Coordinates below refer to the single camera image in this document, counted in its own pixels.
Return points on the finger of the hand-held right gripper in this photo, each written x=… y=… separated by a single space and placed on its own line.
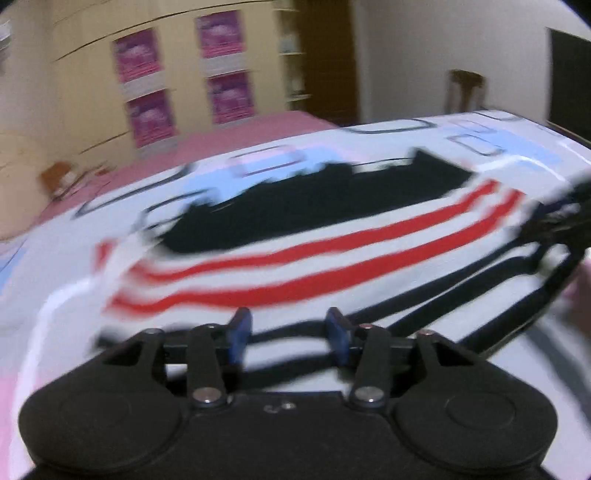
x=549 y=226
x=577 y=194

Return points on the striped knit sweater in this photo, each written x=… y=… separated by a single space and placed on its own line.
x=323 y=258

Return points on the orange patterned pillow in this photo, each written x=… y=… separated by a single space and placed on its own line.
x=60 y=180

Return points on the purple wall poster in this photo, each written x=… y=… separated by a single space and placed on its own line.
x=137 y=57
x=151 y=117
x=231 y=97
x=220 y=39

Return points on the yellow wooden wardrobe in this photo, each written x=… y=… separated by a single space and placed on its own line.
x=184 y=60

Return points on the brown wooden chair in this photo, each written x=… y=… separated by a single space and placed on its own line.
x=464 y=90

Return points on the cream arched headboard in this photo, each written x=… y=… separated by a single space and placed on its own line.
x=21 y=184

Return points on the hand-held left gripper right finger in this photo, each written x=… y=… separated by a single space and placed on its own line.
x=338 y=337

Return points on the pink bed sheet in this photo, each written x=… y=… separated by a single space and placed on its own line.
x=207 y=138

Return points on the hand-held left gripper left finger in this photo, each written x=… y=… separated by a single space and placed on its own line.
x=240 y=332

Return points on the corner wall shelf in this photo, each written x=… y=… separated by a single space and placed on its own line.
x=293 y=50

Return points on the brown wooden door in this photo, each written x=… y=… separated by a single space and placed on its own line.
x=330 y=60

